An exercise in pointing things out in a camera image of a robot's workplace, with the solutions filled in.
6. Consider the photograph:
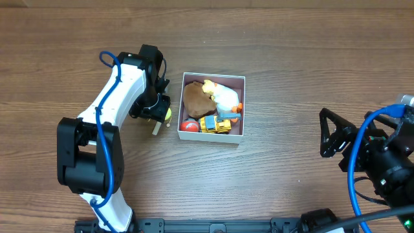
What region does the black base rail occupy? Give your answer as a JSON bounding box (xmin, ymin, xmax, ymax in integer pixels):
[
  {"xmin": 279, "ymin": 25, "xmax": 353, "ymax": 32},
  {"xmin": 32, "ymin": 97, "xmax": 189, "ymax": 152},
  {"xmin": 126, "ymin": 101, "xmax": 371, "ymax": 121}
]
[{"xmin": 74, "ymin": 217, "xmax": 360, "ymax": 233}]

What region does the brown plush toy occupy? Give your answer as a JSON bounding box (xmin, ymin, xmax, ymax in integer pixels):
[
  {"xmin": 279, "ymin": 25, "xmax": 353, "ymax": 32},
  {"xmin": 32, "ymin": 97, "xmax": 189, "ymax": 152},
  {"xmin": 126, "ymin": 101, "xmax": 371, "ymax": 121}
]
[{"xmin": 182, "ymin": 82, "xmax": 216, "ymax": 118}]

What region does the white duck plush toy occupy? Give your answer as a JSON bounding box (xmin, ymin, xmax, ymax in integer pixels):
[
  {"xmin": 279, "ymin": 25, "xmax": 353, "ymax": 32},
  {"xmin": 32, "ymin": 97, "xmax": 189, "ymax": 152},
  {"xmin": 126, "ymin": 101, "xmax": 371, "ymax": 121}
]
[{"xmin": 202, "ymin": 80, "xmax": 243, "ymax": 113}]

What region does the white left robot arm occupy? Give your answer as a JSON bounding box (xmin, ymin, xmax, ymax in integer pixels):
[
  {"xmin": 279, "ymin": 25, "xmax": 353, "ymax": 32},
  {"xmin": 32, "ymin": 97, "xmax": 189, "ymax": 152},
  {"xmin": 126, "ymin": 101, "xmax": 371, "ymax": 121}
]
[{"xmin": 57, "ymin": 45, "xmax": 171, "ymax": 232}]

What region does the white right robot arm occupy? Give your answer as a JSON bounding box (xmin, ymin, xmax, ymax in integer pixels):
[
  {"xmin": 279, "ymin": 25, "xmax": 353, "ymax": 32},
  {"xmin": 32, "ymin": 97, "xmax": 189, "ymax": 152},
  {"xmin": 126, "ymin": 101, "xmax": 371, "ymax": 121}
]
[{"xmin": 295, "ymin": 94, "xmax": 413, "ymax": 232}]

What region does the red robot ball toy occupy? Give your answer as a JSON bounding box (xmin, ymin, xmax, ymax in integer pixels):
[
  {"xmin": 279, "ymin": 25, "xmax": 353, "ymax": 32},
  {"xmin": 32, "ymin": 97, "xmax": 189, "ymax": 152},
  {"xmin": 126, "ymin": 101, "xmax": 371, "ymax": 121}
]
[{"xmin": 180, "ymin": 118, "xmax": 200, "ymax": 133}]

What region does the white cardboard box pink inside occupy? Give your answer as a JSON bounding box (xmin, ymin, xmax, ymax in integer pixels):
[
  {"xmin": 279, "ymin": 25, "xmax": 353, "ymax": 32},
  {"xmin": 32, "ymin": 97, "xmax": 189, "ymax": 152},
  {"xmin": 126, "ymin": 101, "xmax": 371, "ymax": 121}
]
[{"xmin": 177, "ymin": 72, "xmax": 246, "ymax": 144}]

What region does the black thick cable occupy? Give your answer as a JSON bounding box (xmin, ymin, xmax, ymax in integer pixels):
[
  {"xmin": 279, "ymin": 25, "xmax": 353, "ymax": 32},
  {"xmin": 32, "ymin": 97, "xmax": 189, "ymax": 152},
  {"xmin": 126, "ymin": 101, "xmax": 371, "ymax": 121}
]
[{"xmin": 315, "ymin": 205, "xmax": 414, "ymax": 233}]

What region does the wooden pellet drum toy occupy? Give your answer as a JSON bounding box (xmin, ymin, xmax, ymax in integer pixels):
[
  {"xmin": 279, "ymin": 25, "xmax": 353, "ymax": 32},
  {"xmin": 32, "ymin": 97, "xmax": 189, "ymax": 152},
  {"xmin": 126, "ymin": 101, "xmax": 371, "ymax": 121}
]
[{"xmin": 152, "ymin": 108, "xmax": 172, "ymax": 135}]

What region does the yellow toy truck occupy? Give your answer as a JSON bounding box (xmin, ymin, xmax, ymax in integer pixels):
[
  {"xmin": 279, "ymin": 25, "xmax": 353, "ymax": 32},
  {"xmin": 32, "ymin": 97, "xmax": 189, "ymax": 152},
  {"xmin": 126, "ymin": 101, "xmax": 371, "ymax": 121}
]
[{"xmin": 199, "ymin": 113, "xmax": 241, "ymax": 134}]

